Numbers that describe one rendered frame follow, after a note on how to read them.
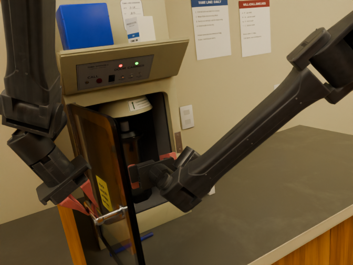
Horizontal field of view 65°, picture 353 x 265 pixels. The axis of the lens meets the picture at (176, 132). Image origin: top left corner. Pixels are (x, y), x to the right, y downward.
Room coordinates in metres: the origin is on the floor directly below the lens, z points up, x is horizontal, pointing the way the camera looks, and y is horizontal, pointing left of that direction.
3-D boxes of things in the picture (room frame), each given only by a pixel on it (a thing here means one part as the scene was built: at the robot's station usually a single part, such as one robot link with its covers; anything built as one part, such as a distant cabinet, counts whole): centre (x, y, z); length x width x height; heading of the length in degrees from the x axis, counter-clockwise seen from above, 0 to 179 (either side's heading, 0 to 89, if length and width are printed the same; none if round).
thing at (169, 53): (0.73, 0.10, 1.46); 0.32 x 0.12 x 0.10; 116
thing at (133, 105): (0.88, 0.15, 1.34); 0.18 x 0.18 x 0.05
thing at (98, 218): (0.50, 0.17, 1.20); 0.10 x 0.05 x 0.03; 31
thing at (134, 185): (0.72, 0.12, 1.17); 0.09 x 0.07 x 0.07; 25
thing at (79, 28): (0.70, 0.18, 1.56); 0.10 x 0.10 x 0.09; 26
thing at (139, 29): (0.76, 0.06, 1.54); 0.05 x 0.05 x 0.06; 43
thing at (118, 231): (0.57, 0.18, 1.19); 0.30 x 0.01 x 0.40; 31
